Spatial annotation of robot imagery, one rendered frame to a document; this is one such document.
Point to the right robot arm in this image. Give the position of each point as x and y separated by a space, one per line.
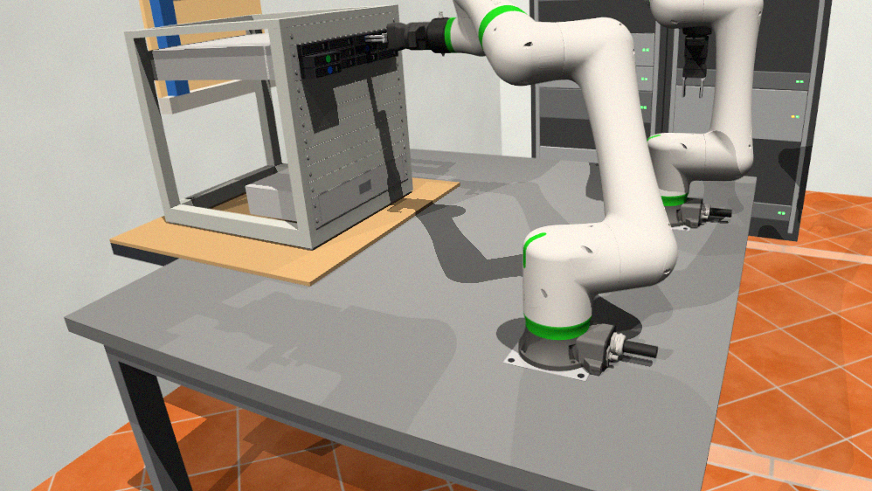
725 152

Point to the orange flat board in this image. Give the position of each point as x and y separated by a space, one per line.
281 261

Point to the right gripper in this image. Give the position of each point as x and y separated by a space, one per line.
696 52

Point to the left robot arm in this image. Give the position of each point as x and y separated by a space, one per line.
633 247

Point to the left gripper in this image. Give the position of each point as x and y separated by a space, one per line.
419 37

